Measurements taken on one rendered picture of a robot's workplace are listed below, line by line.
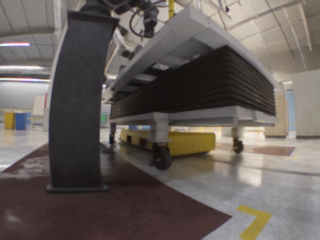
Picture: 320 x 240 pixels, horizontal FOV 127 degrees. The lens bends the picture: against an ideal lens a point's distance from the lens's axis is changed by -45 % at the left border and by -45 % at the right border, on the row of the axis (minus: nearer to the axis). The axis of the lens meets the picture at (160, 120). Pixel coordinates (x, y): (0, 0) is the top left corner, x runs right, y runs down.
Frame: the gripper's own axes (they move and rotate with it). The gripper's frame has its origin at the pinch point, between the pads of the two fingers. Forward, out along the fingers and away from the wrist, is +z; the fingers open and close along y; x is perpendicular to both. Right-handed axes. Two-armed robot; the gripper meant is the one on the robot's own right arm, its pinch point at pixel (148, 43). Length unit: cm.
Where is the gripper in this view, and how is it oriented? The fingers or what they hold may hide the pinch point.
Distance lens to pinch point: 104.4
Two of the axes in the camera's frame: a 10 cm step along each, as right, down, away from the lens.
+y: -8.7, -0.5, -5.0
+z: -0.2, 10.0, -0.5
